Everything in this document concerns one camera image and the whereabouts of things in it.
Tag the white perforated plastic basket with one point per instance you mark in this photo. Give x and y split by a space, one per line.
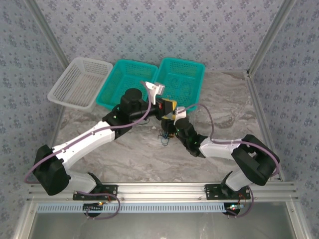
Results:
74 84

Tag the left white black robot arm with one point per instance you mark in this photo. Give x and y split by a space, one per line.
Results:
84 145

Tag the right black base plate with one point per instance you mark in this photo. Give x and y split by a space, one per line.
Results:
211 191

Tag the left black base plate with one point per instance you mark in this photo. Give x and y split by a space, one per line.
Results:
112 189

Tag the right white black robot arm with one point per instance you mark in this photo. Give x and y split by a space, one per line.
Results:
219 150

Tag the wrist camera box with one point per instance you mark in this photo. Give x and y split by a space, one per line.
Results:
180 113
155 88

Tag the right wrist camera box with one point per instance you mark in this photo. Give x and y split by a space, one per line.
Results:
180 113

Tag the aluminium frame post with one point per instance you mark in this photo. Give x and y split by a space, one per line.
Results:
49 32
271 35

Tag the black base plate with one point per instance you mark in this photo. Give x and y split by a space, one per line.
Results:
211 191
112 189

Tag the grey metal lower panel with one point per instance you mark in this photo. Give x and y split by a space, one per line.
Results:
159 226

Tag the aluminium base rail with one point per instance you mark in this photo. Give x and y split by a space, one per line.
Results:
159 190

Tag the small black controller board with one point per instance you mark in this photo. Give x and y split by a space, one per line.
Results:
93 206
233 207

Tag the teal perforated plastic basket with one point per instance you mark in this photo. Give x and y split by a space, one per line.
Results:
124 74
179 69

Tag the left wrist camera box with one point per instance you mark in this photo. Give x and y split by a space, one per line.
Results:
155 88

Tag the aluminium side rail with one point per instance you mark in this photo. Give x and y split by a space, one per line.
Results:
263 119

